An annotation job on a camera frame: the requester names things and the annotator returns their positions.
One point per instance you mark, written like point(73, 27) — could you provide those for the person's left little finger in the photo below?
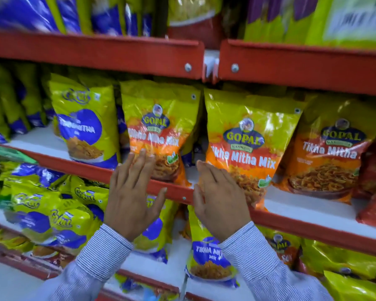
point(114, 183)

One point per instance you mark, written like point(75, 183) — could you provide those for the person's left middle finger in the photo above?
point(140, 166)

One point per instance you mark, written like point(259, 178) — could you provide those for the yellow orange snack packet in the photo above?
point(247, 137)
point(329, 153)
point(161, 122)
point(280, 246)

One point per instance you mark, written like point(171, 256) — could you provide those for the person's right thumb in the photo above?
point(197, 199)

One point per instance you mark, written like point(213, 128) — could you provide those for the person's right forearm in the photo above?
point(263, 266)

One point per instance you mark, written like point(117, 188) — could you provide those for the green white-label snack packet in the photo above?
point(351, 21)

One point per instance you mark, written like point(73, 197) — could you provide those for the pile of yellow blue packets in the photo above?
point(44, 210)

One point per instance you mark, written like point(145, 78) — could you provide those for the person's left thumb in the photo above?
point(159, 203)

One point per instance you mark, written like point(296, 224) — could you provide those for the white shelf upright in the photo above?
point(210, 64)

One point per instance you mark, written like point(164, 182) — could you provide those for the person's left forearm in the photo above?
point(94, 263)

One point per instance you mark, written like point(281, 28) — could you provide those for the yellow green snack packet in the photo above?
point(338, 260)
point(354, 289)

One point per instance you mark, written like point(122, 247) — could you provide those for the person's right hand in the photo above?
point(222, 206)

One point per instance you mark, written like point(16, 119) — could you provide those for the green purple snack packets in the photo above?
point(275, 18)

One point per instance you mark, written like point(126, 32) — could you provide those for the red-edged white shelf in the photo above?
point(163, 263)
point(300, 68)
point(97, 54)
point(300, 213)

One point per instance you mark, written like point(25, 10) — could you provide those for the yellow blue snack packet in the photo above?
point(156, 231)
point(84, 122)
point(138, 288)
point(206, 257)

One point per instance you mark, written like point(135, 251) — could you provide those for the person's left hand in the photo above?
point(127, 203)

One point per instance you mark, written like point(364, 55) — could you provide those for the clear red snack packet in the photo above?
point(194, 15)

